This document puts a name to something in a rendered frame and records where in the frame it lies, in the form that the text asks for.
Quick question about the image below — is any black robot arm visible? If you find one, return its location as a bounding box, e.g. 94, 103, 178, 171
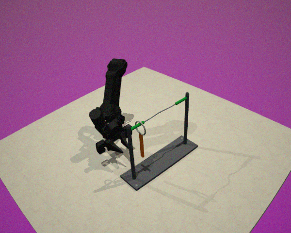
89, 58, 128, 137

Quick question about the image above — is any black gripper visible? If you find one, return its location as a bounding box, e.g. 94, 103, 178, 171
96, 125, 129, 154

